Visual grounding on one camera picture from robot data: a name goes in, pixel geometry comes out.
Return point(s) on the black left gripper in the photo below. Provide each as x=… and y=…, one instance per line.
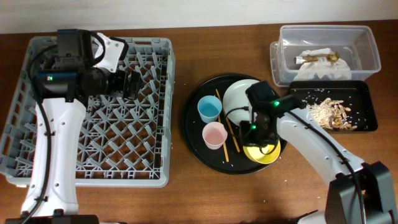
x=121, y=77

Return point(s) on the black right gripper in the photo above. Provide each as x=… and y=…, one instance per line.
x=249, y=137

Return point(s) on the yellow plastic bowl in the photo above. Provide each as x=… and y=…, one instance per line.
x=263, y=155

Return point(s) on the white round plate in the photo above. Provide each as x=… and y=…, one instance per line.
x=235, y=97

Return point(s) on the pink plastic cup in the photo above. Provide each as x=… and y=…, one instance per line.
x=214, y=135

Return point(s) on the wooden chopstick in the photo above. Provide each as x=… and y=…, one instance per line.
x=229, y=126
x=224, y=146

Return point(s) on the light blue plastic cup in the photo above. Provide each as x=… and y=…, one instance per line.
x=209, y=108

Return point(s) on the white napkin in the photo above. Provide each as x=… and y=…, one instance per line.
x=325, y=70

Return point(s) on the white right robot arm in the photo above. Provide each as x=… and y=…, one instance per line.
x=358, y=192

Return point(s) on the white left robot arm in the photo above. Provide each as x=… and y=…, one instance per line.
x=85, y=64

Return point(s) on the grey dishwasher rack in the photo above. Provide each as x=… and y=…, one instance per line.
x=122, y=143

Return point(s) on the round black tray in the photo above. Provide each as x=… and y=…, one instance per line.
x=192, y=127

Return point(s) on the food scraps pile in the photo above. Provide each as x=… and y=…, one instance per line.
x=332, y=115

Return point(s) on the clear plastic bin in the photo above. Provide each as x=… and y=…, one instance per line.
x=355, y=44

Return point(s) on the black rectangular tray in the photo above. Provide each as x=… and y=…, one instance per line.
x=355, y=95

